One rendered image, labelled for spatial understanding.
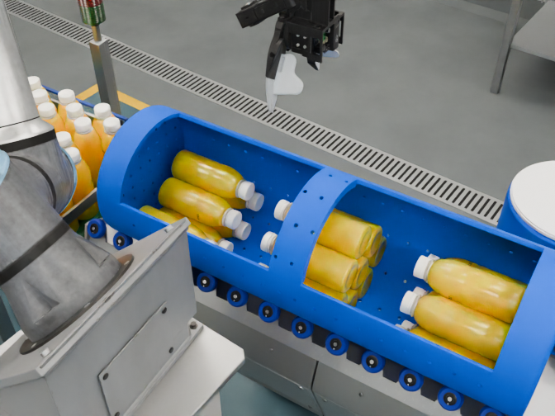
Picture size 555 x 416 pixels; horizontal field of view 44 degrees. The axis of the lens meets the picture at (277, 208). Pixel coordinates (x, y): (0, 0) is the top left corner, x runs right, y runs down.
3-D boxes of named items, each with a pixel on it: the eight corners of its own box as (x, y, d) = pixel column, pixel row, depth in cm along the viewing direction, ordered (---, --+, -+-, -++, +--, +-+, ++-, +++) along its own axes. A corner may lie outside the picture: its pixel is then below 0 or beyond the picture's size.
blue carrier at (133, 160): (506, 452, 114) (554, 347, 95) (106, 255, 148) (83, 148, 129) (551, 336, 133) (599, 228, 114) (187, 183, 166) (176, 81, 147)
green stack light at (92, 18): (94, 27, 179) (91, 10, 176) (76, 21, 182) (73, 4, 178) (111, 17, 183) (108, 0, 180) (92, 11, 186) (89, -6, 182)
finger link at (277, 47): (269, 78, 102) (286, 20, 101) (261, 75, 103) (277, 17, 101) (282, 82, 106) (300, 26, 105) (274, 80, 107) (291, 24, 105)
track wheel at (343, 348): (349, 338, 127) (353, 337, 129) (328, 328, 129) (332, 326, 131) (341, 360, 128) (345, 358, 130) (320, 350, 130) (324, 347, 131)
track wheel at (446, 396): (467, 393, 119) (468, 390, 120) (442, 381, 120) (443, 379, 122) (457, 417, 119) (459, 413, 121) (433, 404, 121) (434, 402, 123)
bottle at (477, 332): (516, 320, 111) (419, 281, 117) (500, 356, 109) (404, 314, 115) (511, 333, 117) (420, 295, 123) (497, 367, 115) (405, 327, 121)
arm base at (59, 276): (49, 342, 82) (-8, 281, 80) (21, 344, 94) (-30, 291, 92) (138, 259, 90) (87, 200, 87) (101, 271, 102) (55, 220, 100)
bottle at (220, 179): (173, 183, 149) (236, 210, 143) (167, 162, 144) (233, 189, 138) (191, 163, 152) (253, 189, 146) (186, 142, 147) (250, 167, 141)
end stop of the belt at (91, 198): (41, 248, 150) (38, 238, 148) (39, 246, 150) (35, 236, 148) (157, 151, 175) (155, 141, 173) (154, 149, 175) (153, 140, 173)
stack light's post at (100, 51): (149, 306, 259) (98, 44, 185) (141, 302, 260) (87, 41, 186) (156, 300, 261) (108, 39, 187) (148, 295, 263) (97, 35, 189)
